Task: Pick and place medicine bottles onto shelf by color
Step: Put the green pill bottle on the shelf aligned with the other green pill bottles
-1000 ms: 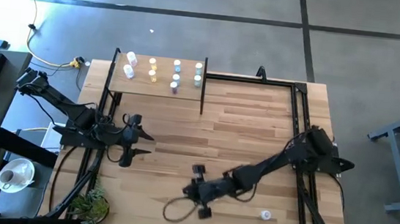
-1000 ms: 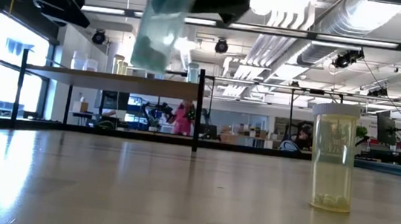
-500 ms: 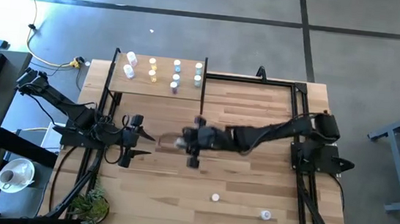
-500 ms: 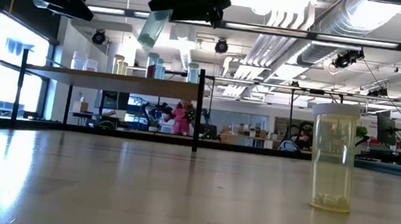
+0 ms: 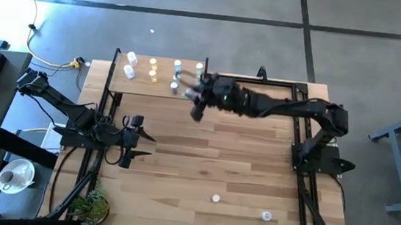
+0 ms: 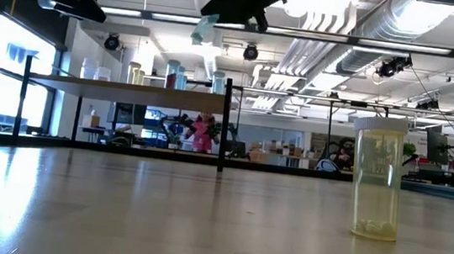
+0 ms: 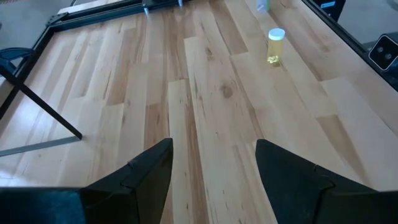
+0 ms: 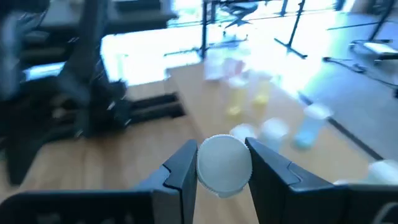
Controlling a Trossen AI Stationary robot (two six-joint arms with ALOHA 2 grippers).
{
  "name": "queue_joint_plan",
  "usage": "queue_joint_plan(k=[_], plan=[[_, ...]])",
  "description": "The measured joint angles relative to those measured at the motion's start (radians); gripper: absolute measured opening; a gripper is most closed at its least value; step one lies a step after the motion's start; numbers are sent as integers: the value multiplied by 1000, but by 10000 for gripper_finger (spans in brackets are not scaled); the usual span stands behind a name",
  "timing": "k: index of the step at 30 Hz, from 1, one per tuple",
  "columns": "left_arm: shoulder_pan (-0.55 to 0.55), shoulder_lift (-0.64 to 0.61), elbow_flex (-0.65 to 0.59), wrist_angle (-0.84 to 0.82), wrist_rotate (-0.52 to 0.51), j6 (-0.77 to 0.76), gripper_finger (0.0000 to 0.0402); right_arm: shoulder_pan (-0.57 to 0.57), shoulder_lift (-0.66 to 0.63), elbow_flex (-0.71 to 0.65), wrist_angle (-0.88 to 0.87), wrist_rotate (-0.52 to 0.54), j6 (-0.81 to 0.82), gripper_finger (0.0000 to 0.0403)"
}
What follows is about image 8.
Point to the black office chair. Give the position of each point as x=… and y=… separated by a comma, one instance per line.
x=241, y=14

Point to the white object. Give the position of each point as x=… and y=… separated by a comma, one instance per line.
x=384, y=171

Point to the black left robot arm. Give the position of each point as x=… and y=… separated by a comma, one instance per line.
x=102, y=105

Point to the yellow pill bottle white cap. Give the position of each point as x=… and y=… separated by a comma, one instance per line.
x=234, y=99

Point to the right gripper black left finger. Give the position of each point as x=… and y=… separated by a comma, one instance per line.
x=177, y=174

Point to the blue pill bottle white cap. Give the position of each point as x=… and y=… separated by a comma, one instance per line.
x=273, y=130
x=311, y=124

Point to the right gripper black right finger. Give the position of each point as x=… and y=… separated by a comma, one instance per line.
x=280, y=186

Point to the black floor stand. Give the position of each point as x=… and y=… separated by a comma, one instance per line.
x=204, y=31
x=292, y=37

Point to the black aluminium table frame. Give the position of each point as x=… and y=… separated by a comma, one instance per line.
x=155, y=107

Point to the teal pill bottle white cap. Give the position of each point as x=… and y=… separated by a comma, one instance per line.
x=224, y=165

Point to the clear pill bottle white cap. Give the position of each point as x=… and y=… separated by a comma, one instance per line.
x=234, y=67
x=214, y=67

